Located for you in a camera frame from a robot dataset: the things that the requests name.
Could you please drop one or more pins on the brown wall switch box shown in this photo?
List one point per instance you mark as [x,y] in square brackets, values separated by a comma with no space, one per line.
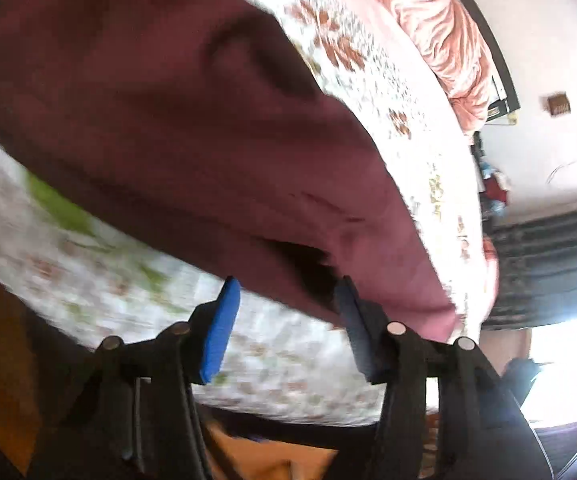
[559,104]

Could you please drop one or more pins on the white floral quilt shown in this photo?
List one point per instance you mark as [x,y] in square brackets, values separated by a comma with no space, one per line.
[293,360]

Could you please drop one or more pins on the pile of clothes clutter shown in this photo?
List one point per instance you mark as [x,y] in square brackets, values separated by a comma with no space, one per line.
[493,185]

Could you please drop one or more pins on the dark bed headboard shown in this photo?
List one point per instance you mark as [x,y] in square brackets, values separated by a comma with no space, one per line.
[493,55]

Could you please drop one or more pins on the crumpled pink blanket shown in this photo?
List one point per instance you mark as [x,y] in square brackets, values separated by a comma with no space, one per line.
[433,25]

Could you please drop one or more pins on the dark curtain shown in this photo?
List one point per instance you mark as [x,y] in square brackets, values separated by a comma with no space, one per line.
[548,260]

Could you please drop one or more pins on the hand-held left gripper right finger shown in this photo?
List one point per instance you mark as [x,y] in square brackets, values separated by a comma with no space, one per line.
[356,325]

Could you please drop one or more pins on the pink bedsheet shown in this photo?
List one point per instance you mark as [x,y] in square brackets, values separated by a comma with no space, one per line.
[363,2]

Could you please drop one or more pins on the maroon pants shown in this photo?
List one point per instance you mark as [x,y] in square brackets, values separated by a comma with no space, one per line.
[168,135]

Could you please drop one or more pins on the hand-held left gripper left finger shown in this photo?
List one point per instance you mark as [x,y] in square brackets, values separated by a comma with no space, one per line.
[221,330]

